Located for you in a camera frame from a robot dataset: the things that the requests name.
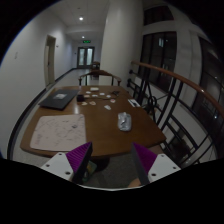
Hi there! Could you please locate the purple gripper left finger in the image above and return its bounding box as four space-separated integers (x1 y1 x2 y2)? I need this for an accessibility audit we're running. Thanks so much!
42 142 93 184

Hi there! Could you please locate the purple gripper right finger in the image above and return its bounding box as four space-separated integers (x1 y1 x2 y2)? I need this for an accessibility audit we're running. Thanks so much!
131 143 180 185

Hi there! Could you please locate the crumpled silver foil bag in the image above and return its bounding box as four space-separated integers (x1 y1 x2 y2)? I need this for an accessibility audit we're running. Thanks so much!
118 112 132 132

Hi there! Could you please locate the black metal railing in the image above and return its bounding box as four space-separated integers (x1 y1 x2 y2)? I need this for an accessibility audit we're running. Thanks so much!
127 65 224 167

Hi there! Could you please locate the white packet near railing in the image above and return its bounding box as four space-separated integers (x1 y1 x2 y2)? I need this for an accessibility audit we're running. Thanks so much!
128 99 140 107

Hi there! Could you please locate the white flat card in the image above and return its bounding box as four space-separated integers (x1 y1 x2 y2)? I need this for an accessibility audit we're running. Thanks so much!
104 105 111 110

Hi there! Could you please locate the small black box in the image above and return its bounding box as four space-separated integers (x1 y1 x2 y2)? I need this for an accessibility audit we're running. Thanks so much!
77 95 84 102

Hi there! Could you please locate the dark closed laptop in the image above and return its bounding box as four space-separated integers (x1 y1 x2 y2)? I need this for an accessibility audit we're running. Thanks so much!
39 89 78 110

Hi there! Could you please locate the white paper at far edge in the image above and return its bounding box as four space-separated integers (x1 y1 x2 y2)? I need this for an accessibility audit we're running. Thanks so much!
90 87 99 92

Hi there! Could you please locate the wooden armchair behind table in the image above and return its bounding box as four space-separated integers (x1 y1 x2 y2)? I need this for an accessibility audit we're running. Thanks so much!
78 70 122 86

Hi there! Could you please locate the wooden stair handrail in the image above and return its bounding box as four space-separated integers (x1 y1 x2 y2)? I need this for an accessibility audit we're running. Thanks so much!
131 60 224 119

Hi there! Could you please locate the double glass door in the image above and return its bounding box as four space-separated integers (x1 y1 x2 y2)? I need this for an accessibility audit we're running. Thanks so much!
77 47 95 68

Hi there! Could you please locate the white side door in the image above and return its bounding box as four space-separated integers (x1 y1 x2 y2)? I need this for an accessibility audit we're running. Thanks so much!
44 35 56 86

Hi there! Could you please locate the green exit sign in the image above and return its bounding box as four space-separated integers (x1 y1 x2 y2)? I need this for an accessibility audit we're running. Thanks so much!
83 40 91 44

